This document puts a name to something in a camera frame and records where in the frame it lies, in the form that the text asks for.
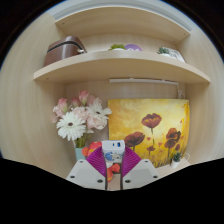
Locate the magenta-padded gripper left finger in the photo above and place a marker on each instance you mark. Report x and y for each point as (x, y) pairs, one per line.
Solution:
(96, 163)

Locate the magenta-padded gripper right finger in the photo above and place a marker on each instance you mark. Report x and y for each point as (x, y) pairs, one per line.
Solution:
(130, 163)

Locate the small white charger block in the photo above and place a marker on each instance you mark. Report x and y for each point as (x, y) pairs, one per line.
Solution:
(113, 155)

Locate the red plush toy figure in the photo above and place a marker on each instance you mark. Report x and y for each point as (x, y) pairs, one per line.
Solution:
(93, 146)

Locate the pale blue vase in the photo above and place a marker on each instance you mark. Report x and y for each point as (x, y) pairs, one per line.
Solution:
(79, 154)

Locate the small potted plant white pot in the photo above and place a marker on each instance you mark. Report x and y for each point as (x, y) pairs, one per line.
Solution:
(175, 163)

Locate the pink and white flower bouquet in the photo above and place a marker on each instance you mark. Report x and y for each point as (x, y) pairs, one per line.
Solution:
(71, 126)

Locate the yellow poppy flower painting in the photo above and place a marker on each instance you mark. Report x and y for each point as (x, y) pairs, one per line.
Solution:
(133, 116)

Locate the white light bar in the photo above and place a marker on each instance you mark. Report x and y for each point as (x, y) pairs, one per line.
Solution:
(143, 80)

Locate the wooden shelf unit with items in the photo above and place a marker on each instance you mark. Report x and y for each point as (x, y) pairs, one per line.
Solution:
(116, 65)

